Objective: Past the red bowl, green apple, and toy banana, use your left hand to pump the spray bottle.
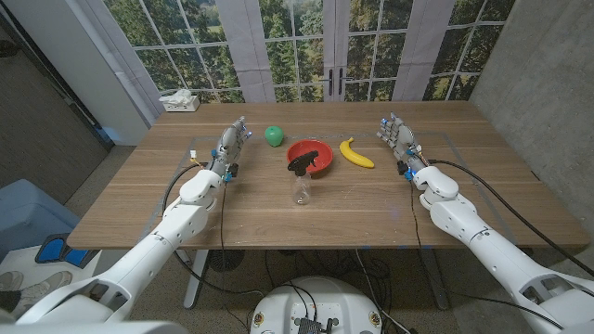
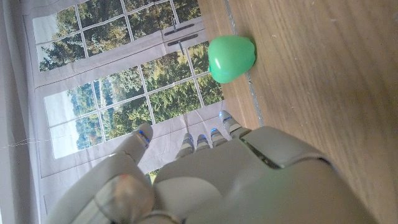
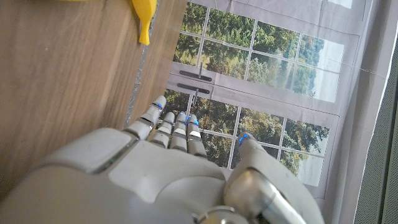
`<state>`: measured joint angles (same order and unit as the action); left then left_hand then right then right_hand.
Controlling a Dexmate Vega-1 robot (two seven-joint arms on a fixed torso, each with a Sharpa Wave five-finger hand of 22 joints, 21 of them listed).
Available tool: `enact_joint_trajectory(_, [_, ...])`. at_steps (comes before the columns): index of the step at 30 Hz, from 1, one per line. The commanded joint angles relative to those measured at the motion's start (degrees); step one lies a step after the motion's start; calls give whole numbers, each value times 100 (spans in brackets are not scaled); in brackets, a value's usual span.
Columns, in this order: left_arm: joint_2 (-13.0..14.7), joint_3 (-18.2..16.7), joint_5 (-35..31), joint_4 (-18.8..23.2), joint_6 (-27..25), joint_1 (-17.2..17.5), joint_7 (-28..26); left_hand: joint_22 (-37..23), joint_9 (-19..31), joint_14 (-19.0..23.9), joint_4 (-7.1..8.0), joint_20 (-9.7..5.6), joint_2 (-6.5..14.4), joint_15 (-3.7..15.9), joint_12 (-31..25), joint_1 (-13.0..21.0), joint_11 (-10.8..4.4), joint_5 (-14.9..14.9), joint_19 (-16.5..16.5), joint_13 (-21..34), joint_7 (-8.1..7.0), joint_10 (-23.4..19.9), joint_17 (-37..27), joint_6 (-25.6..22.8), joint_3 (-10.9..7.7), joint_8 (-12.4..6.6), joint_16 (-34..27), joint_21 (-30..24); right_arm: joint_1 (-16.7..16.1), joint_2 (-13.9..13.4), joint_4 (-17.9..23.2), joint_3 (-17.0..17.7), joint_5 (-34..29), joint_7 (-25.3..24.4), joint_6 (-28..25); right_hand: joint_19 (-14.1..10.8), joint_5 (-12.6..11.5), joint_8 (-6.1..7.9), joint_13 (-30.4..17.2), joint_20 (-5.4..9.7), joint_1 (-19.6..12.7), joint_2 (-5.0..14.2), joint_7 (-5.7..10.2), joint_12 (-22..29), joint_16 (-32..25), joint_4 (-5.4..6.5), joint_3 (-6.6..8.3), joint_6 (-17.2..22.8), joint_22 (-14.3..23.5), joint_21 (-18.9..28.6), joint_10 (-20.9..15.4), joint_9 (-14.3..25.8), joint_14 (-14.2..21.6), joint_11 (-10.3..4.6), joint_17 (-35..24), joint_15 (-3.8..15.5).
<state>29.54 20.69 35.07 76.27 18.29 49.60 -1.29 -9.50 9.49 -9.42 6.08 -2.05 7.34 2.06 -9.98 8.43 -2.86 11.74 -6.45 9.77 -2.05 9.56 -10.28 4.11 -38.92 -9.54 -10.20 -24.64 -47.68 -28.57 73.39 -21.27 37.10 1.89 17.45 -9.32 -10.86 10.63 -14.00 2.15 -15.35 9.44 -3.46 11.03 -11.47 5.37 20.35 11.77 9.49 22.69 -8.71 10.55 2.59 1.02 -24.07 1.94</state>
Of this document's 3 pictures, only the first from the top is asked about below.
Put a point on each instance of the yellow toy banana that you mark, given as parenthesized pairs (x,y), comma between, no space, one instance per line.
(355,157)

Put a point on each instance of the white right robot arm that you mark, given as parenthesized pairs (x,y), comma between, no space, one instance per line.
(487,250)

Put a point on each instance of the white robot torso base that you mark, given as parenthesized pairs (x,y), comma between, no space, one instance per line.
(320,297)

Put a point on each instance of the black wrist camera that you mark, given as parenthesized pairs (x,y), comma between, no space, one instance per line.
(232,170)
(403,169)

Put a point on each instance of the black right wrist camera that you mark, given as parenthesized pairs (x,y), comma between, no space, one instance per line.
(403,169)

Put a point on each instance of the blue black foot pedal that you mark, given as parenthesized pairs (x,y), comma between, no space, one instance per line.
(51,249)

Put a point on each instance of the black round floor fan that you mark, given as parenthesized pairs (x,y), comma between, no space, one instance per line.
(226,260)

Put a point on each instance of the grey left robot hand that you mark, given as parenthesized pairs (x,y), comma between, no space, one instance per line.
(226,146)

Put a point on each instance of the white floor platform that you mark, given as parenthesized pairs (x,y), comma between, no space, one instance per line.
(28,262)

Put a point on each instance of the white tissue box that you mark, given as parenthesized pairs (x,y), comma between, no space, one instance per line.
(183,105)

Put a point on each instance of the grey sneaker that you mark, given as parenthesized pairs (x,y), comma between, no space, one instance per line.
(9,279)
(44,286)

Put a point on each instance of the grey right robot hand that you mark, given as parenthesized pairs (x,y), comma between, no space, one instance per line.
(403,139)

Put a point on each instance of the red bowl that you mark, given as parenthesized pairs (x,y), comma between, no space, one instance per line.
(322,150)

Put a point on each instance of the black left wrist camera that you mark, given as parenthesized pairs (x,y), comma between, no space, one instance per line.
(232,170)

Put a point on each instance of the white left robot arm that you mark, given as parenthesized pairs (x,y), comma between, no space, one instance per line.
(153,246)

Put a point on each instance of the green toy apple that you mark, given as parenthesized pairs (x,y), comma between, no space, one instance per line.
(274,137)

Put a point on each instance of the clear spray bottle black trigger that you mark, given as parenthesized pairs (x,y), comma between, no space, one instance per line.
(301,162)

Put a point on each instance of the grey table leg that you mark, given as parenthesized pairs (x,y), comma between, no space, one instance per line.
(436,283)

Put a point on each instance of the printed window backdrop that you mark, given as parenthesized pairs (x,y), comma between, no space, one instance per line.
(297,46)

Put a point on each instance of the white table leg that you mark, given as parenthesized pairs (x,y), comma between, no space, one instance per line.
(195,278)

